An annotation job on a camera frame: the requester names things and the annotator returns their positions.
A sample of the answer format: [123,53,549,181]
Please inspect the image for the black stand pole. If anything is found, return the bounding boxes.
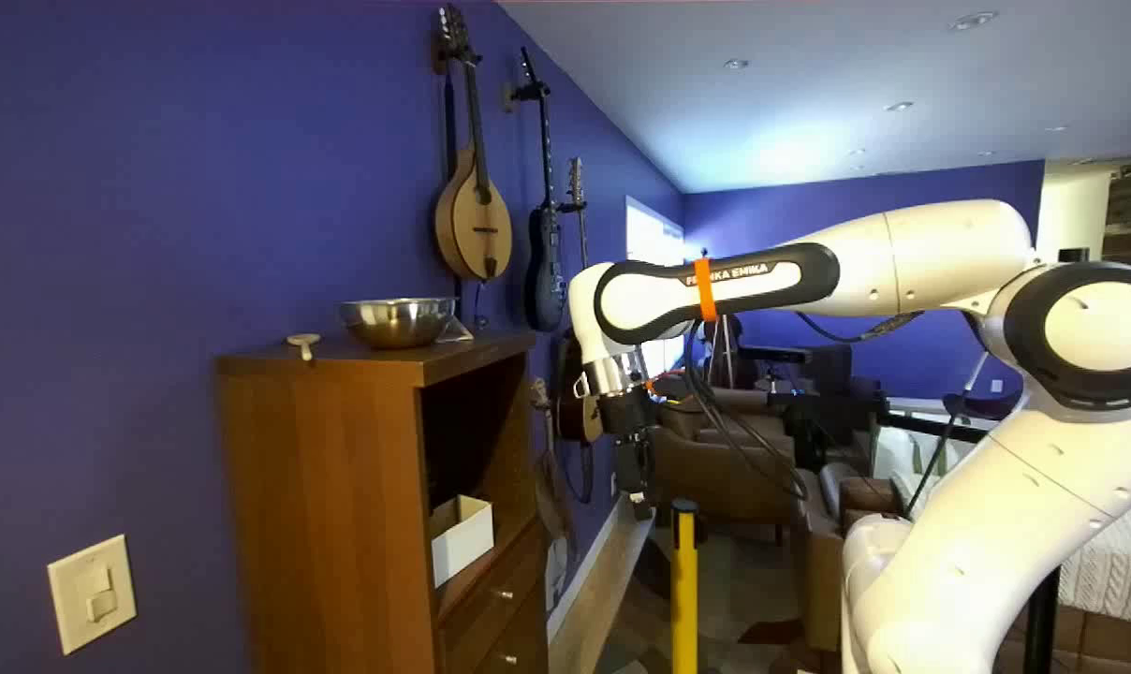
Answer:
[1023,560,1065,674]

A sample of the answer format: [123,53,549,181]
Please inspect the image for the orange strap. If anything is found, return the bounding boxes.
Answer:
[690,251,722,330]

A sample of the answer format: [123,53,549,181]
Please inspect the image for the dark blue guitar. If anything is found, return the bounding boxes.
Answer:
[507,43,573,335]

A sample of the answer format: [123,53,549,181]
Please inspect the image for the wooden drawer with knob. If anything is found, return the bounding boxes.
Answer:
[435,601,550,674]

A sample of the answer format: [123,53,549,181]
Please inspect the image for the brown mandolin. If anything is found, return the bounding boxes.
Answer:
[432,3,517,284]

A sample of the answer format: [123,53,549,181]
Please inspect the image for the small dark string instrument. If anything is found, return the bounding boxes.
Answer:
[554,153,595,268]

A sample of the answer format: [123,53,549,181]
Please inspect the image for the bright white window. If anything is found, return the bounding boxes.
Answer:
[623,194,695,268]

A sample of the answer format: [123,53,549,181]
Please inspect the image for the brown sofa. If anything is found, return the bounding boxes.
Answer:
[647,387,811,526]

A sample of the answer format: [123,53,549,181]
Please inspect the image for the white storage box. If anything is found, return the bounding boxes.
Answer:
[427,489,499,591]

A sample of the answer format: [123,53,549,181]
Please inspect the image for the brown wooden cabinet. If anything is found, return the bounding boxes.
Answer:
[214,334,554,674]

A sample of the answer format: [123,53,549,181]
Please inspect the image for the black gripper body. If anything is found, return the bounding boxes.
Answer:
[598,382,667,458]

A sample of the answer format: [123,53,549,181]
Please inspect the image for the white quilted bed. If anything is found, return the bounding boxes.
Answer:
[1054,499,1131,635]

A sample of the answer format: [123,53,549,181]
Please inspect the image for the steel mixing bowl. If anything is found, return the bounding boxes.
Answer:
[343,292,462,352]

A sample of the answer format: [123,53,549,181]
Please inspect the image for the yellow post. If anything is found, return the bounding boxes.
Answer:
[667,503,705,674]

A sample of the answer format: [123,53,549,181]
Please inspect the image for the wooden cabinet drawer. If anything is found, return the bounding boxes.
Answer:
[435,533,550,646]

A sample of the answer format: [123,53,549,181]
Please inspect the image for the cream wall light switch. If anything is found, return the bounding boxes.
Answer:
[45,533,143,660]

